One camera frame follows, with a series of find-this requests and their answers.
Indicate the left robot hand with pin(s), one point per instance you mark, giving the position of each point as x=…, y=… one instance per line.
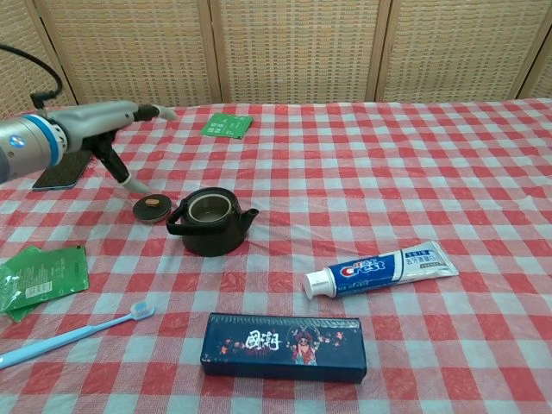
x=97, y=118

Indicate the black teapot lid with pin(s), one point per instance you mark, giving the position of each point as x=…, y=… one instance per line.
x=152, y=208

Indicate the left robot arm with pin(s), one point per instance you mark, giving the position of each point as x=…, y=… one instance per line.
x=23, y=146

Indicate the black teapot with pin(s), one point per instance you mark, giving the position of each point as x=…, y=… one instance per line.
x=211, y=230

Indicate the black smartphone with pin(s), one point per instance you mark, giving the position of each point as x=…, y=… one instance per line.
x=64, y=170

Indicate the green sachet with white print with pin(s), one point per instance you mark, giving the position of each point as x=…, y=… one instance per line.
x=225, y=125

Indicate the green foil packet with barcode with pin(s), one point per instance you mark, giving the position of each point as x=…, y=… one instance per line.
x=49, y=271

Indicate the woven folding screen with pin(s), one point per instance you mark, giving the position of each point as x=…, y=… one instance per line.
x=280, y=47

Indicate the light blue toothbrush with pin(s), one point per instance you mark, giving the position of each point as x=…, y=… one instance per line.
x=69, y=334

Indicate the red white checkered tablecloth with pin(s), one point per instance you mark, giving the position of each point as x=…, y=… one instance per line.
x=345, y=172

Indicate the dark blue illustrated box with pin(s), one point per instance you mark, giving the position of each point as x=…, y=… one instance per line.
x=282, y=348

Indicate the Crest toothpaste tube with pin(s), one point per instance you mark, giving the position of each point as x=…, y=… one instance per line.
x=379, y=271

